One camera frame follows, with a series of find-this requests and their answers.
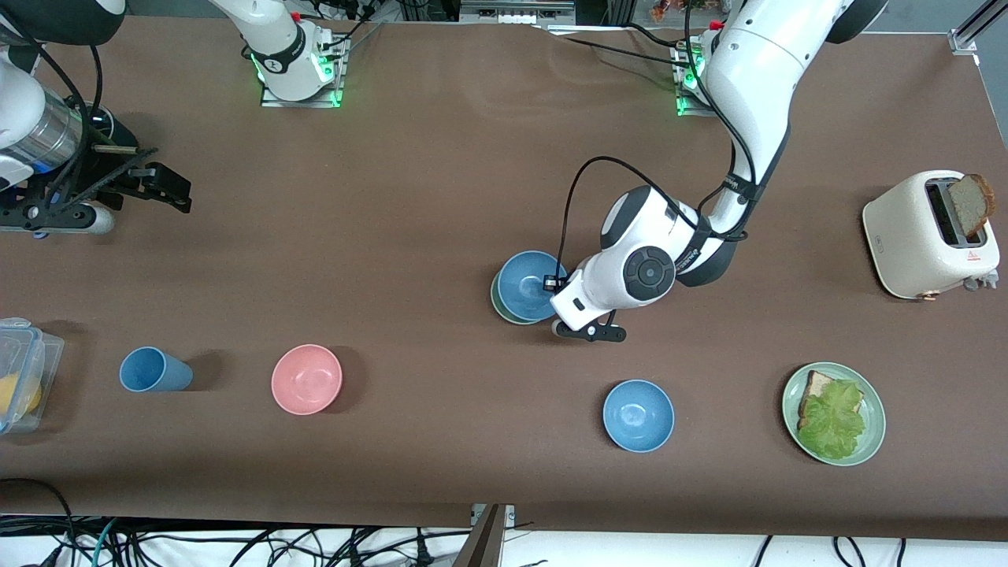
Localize blue bowl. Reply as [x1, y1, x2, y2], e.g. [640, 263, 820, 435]
[497, 250, 568, 322]
[602, 380, 676, 454]

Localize aluminium frame rail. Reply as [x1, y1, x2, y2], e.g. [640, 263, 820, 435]
[949, 0, 1008, 54]

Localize yellow fruit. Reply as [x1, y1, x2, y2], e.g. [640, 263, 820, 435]
[0, 372, 42, 418]

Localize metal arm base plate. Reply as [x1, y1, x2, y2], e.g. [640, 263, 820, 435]
[676, 43, 721, 119]
[260, 35, 345, 109]

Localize aluminium frame beam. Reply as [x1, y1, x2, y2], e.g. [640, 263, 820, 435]
[461, 0, 576, 26]

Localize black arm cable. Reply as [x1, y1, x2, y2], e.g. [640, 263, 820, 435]
[0, 16, 105, 206]
[555, 0, 761, 288]

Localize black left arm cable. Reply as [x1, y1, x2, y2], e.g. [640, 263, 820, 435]
[555, 0, 761, 288]

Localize colourful plastic items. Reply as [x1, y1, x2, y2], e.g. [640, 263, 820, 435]
[650, 0, 713, 20]

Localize pale green plate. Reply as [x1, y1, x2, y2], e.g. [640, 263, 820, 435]
[782, 362, 887, 467]

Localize pale green bowl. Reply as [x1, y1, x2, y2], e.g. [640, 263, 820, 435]
[490, 268, 536, 326]

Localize bread slice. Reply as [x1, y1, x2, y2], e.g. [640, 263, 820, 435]
[798, 370, 842, 430]

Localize brown toast slice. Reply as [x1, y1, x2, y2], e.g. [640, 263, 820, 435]
[947, 174, 995, 237]

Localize teal cable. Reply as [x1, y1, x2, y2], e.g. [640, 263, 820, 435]
[93, 516, 119, 567]

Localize brown table cover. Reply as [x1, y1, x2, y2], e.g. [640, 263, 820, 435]
[0, 16, 1008, 543]

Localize green lettuce leaf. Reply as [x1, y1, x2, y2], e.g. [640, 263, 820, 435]
[797, 380, 867, 461]

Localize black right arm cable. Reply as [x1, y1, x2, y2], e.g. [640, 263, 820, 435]
[0, 16, 105, 206]

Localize pink bowl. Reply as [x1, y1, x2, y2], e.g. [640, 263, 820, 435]
[271, 344, 343, 416]

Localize white toaster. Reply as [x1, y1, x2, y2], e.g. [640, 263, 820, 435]
[862, 169, 1001, 302]

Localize white power strip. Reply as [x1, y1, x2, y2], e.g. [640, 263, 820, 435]
[311, 0, 371, 20]

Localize blue cup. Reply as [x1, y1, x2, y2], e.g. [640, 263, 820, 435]
[119, 346, 194, 393]

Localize clear plastic food container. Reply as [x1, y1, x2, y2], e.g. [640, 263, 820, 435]
[0, 317, 65, 435]

